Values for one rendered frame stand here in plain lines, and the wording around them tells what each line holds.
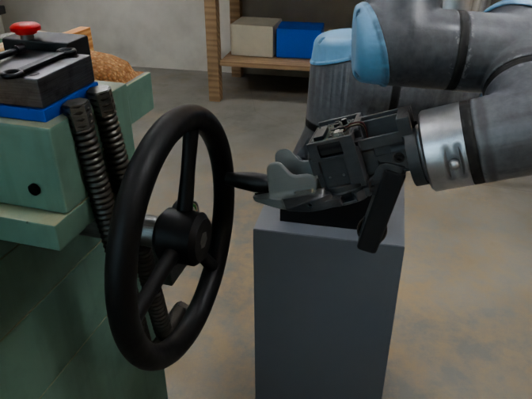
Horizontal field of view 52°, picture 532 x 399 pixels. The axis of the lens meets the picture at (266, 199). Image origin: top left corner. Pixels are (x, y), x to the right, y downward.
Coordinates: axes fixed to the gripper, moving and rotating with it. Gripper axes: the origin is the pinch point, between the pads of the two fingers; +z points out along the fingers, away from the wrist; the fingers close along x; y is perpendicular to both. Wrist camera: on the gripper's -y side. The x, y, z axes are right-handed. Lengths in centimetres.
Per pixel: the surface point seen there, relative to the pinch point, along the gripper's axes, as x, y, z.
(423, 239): -123, -85, 4
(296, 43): -268, -24, 73
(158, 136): 15.8, 15.4, 0.2
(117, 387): 5.5, -25.4, 34.3
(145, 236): 13.4, 4.4, 8.8
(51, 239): 21.7, 9.9, 12.1
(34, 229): 21.7, 11.3, 13.5
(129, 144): 7.0, 13.1, 10.3
